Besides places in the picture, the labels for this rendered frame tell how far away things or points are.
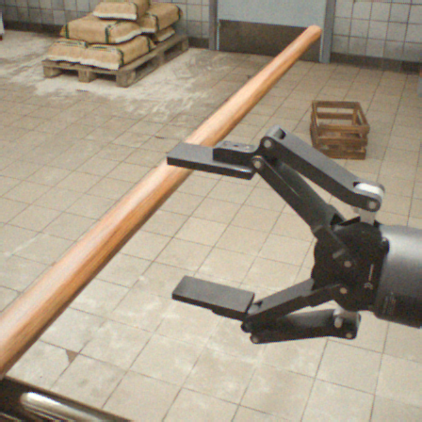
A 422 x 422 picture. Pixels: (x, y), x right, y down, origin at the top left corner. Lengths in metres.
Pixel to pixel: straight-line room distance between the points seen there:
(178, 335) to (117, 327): 0.23
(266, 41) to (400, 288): 4.99
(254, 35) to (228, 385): 3.93
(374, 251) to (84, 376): 1.67
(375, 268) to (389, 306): 0.03
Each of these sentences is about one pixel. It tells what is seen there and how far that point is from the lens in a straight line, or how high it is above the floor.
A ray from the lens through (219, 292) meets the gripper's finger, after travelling 0.53.
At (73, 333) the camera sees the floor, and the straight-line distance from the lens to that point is 2.19.
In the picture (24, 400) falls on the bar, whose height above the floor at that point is 1.17.
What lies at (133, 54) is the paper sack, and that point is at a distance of 4.70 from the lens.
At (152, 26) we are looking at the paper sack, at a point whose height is 0.34.
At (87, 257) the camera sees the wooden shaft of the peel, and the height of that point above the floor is 1.20.
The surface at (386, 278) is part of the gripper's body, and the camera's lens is 0.43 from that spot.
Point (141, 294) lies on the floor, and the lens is 2.33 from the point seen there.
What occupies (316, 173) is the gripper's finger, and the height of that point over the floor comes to 1.28.
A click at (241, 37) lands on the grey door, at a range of 5.43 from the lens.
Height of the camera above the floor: 1.47
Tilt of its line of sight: 31 degrees down
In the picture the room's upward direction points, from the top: straight up
